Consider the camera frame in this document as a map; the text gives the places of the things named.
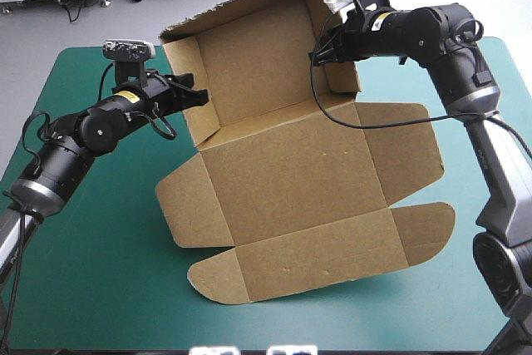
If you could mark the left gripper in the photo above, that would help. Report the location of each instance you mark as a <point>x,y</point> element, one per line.
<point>154,95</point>

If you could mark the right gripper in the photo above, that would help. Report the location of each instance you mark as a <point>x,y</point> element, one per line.
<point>370,37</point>

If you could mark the brown cardboard box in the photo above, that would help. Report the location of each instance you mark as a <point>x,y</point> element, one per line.
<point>291,172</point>

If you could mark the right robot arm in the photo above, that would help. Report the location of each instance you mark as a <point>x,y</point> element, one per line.
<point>469,64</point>

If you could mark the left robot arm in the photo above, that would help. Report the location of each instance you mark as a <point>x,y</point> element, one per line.
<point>62,155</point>

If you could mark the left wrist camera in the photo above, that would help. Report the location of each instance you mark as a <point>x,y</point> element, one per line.
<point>129,50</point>

